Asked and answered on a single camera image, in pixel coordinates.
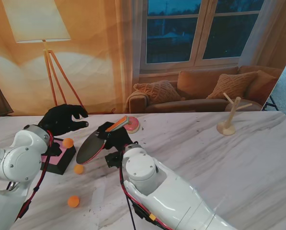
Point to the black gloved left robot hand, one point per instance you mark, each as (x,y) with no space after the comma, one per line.
(59,119)

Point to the pink frosted toy donut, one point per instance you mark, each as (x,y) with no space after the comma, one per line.
(134,125)

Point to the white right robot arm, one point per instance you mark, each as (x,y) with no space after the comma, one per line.
(162,191)

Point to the black box pink inside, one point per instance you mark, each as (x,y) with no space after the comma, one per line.
(65,160)

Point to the black red ping pong bat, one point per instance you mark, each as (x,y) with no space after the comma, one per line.
(90,148)

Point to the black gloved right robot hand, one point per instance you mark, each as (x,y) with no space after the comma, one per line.
(118,140)

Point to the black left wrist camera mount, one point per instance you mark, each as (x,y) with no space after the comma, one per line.
(53,150)

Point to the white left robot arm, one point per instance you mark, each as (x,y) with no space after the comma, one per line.
(15,163)

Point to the printed living room backdrop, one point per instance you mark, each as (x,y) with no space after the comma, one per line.
(85,60)

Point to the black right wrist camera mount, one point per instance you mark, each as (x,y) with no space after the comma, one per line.
(112,160)

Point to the orange ping pong ball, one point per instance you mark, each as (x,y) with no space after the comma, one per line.
(73,201)
(68,142)
(78,169)

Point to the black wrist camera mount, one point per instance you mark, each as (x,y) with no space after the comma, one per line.
(112,160)
(53,150)

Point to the black tripod stand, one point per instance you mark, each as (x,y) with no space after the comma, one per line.
(270,103)

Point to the wooden mug tree stand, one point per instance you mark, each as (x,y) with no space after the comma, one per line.
(230,117)

